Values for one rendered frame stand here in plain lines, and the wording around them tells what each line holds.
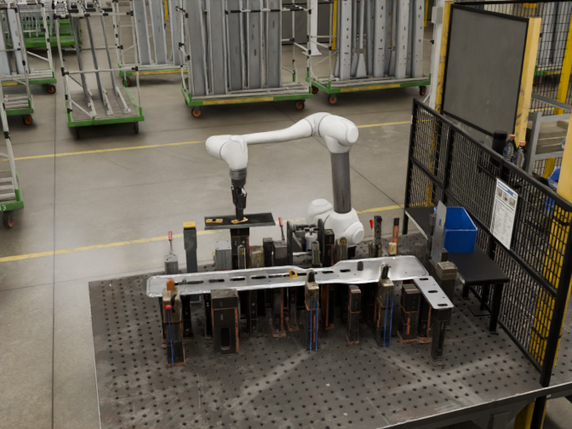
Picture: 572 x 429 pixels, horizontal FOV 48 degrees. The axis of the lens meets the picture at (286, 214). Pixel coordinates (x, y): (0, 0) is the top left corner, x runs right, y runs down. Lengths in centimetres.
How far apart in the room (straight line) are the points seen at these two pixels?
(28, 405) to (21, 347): 63
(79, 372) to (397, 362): 212
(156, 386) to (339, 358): 85
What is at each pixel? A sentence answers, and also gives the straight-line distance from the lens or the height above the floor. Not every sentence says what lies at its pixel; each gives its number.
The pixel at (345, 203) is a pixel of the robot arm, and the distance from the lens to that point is 360.
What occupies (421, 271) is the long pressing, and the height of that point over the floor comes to 100.
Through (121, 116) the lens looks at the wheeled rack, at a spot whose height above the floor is 28.
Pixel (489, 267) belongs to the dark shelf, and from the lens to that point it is 333.
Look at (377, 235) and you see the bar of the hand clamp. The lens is 335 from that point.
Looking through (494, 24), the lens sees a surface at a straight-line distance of 542.
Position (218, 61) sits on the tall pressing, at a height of 78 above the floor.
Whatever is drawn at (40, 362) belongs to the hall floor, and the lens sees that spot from 454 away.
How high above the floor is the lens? 254
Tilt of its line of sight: 24 degrees down
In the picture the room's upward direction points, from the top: straight up
